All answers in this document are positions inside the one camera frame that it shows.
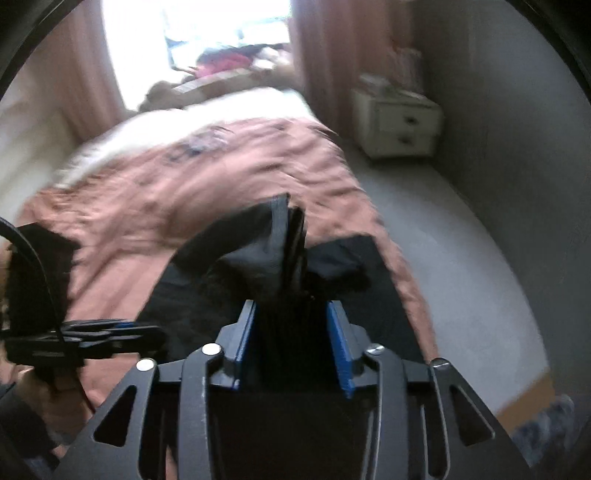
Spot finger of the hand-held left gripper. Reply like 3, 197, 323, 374
81, 325, 167, 361
60, 318, 139, 335

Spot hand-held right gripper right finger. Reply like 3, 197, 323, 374
327, 301, 532, 480

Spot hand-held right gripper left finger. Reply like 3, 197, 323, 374
53, 300, 257, 480

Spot black pants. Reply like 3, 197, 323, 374
136, 194, 426, 480

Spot person's left hand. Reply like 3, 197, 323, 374
21, 367, 88, 409

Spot brown bed blanket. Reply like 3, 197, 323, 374
14, 117, 439, 480

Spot pink curtain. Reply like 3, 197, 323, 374
28, 0, 125, 139
291, 0, 416, 134

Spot grey plush toy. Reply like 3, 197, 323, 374
139, 80, 185, 112

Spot fuzzy grey slipper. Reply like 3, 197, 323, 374
512, 394, 578, 462

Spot beige duvet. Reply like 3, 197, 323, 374
51, 88, 315, 185

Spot white nightstand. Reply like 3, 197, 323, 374
353, 85, 444, 160

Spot pink cloth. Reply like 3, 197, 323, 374
196, 51, 252, 79

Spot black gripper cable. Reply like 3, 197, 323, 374
0, 217, 93, 411

